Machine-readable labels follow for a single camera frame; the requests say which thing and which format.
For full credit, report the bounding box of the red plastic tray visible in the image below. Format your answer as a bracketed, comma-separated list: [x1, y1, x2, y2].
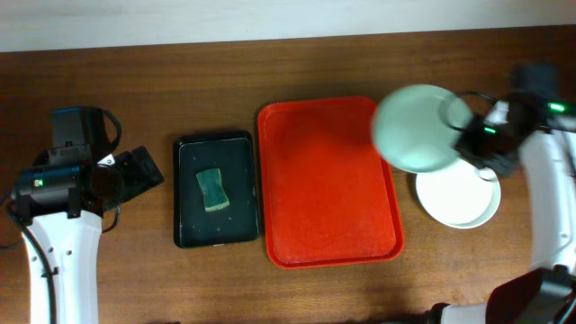
[257, 95, 405, 270]

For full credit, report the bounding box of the black plastic tray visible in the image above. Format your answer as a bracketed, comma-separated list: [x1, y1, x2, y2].
[173, 130, 260, 248]

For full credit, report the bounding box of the white plate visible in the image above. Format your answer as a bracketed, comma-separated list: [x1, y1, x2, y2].
[415, 159, 498, 225]

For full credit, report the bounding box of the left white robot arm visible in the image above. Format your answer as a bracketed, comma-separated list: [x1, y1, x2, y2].
[6, 106, 164, 323]

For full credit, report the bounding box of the green yellow sponge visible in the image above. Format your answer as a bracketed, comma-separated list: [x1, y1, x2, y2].
[196, 168, 230, 212]

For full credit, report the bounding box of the left black cable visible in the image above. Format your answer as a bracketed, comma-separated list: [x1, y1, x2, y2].
[0, 107, 123, 324]

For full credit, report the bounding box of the light blue plate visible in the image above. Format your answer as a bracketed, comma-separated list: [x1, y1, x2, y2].
[446, 178, 501, 230]

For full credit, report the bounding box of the pale green plate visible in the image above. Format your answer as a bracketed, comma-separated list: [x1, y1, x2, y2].
[371, 85, 473, 174]

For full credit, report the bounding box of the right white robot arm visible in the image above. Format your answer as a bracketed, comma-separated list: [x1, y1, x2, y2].
[420, 63, 575, 323]

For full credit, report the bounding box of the right black cable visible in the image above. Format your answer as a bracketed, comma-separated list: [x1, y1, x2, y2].
[445, 90, 576, 181]

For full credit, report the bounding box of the black cable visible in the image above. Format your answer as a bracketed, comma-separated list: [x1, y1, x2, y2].
[445, 90, 576, 181]
[0, 107, 123, 324]

